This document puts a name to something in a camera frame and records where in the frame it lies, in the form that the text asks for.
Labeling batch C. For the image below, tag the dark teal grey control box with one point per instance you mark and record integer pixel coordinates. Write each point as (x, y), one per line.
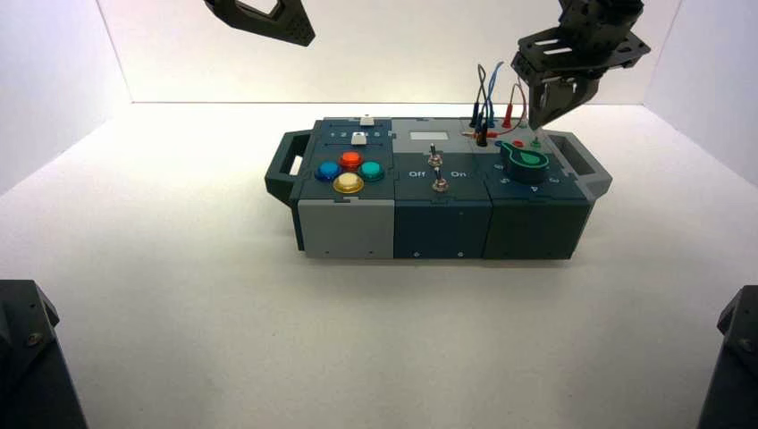
(438, 225)

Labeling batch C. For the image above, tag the white slider knob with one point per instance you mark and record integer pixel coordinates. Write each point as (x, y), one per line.
(357, 139)
(366, 121)

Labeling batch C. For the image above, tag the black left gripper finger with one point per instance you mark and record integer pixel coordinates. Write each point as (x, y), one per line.
(293, 26)

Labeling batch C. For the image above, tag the green rotary dial knob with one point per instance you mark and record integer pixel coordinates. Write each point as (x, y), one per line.
(525, 166)

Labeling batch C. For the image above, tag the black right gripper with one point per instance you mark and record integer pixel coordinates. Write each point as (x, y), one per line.
(586, 53)

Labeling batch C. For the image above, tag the small grey display screen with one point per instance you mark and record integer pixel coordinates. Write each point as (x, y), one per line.
(428, 135)

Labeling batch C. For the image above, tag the blue dome push button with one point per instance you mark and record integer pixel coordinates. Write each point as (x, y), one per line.
(327, 171)

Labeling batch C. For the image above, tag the yellow dome push button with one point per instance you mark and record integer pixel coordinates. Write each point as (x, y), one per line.
(348, 183)

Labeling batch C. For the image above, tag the metal toggle switch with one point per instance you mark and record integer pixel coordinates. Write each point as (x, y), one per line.
(439, 183)
(433, 157)

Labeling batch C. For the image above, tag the teal dome push button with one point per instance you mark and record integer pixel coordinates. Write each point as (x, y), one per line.
(372, 171)

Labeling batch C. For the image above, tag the red dome push button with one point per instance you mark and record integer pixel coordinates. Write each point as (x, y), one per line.
(350, 160)

